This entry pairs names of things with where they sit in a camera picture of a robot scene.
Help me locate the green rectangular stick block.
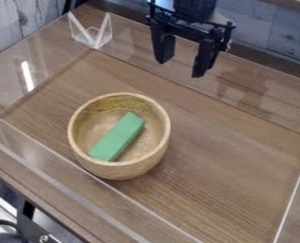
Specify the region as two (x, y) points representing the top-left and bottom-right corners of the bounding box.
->
(87, 112), (144, 161)

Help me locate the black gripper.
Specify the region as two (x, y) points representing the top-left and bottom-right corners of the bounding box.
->
(146, 0), (237, 78)

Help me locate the round wooden bowl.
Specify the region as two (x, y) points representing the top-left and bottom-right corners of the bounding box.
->
(67, 92), (170, 180)

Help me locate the black floor cable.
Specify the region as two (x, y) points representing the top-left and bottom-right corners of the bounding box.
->
(0, 218), (20, 235)

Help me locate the black table leg frame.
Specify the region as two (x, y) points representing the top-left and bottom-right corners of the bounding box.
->
(16, 200), (62, 243)

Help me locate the clear acrylic corner bracket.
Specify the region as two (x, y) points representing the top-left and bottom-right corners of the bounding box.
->
(67, 12), (112, 49)

